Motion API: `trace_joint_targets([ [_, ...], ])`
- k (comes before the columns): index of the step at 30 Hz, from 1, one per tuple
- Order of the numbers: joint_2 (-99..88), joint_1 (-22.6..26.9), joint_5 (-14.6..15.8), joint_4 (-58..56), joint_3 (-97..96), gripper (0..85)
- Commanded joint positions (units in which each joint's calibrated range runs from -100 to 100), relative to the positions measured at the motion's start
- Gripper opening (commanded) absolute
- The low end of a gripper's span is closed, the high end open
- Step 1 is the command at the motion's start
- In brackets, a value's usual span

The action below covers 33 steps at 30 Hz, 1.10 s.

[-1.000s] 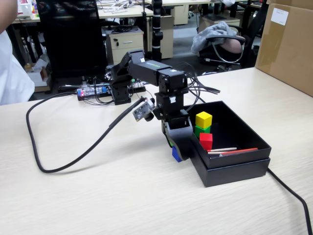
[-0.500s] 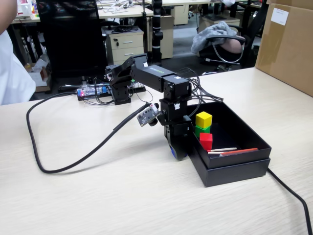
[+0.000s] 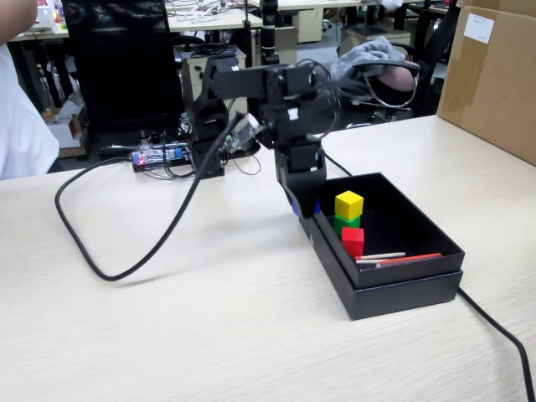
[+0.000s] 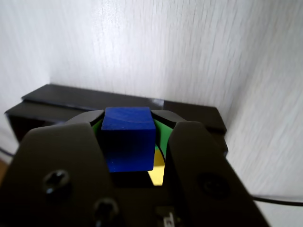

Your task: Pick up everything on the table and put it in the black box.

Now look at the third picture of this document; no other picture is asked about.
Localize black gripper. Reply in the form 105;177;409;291
275;140;328;219

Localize blue wooden cube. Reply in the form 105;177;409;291
290;197;322;219

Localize yellow wooden cube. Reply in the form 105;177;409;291
333;190;364;219

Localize green wooden cube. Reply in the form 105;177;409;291
333;213;361;235

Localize red wooden cube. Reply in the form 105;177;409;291
341;226;365;257

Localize person's bare forearm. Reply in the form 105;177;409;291
0;0;38;45

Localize black cardboard box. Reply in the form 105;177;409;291
312;171;466;290

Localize large brown cardboard box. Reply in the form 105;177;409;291
435;0;536;167

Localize open white cardboard box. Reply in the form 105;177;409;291
39;94;89;160

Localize orange red flat strip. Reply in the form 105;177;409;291
375;252;443;269

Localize pinkish beige cushion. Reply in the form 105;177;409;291
383;66;420;92

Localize grey blanket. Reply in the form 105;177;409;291
329;36;407;93

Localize thin black stand pole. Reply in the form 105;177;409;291
241;8;255;68

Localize beige drawer cabinet with lock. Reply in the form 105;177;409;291
175;45;252;126

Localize black jointed pole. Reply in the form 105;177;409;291
259;0;281;66

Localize beige office desk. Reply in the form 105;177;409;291
165;8;265;34
10;25;72;43

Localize black office chair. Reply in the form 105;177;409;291
412;0;460;116

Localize person in white shirt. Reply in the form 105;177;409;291
0;44;60;181

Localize white pink carton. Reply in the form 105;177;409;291
35;0;70;34

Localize small wrist camera board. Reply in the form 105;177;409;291
224;112;264;152

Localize thin black servo wires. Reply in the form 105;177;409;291
307;58;374;139

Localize plain beige pedestal cabinet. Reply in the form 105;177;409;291
276;25;299;64
292;7;326;44

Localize office chair with chrome frame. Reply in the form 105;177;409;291
345;58;424;129

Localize controller board with wires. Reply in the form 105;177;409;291
131;140;263;179

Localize black cable bundle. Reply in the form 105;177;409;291
190;41;235;58

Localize black camera cable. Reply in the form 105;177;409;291
54;112;252;282

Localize thick black power cable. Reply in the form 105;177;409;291
305;132;536;402

